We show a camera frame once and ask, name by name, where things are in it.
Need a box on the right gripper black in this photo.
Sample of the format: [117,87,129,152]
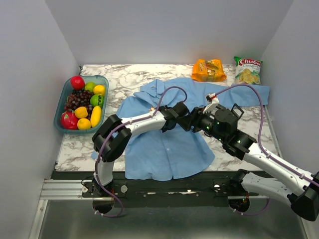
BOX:
[175,106,226,143]

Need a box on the light blue button shirt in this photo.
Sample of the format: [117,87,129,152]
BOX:
[91,78,271,181]

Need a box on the black brooch box red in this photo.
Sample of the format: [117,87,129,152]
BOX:
[231,104,244,120]

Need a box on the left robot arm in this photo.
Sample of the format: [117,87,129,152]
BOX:
[92,102,189,197]

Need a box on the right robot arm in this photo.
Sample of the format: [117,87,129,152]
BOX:
[177,106,319,222]

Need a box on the orange mango gummy bag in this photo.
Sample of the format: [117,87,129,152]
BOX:
[191,59,227,82]

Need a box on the green cassava chips bag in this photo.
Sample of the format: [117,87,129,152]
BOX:
[234,56,262,85]

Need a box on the yellow toy mango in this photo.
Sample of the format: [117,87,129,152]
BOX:
[90,106,102,127]

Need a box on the green toy lime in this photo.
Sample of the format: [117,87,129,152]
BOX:
[84,82,96,92]
[90,94,104,108]

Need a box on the orange toy fruit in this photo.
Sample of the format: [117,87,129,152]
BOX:
[93,85,106,97]
[77,118,91,130]

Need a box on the yellow toy lemon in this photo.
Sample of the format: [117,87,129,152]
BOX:
[74,107,88,119]

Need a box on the dark toy grape bunch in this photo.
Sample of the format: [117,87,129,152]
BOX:
[64,90,94,113]

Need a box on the red toy apple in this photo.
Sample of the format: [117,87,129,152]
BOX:
[70,76,85,90]

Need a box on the pink toy dragon fruit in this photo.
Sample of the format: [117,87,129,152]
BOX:
[60,111,79,130]

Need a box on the teal plastic fruit basin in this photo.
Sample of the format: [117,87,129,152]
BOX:
[53,75,109,135]

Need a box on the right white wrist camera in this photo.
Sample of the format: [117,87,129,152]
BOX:
[203,93,219,113]

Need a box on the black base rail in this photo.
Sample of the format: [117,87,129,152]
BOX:
[51,170,250,212]

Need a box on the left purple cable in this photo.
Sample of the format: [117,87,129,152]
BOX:
[94,86,187,217]

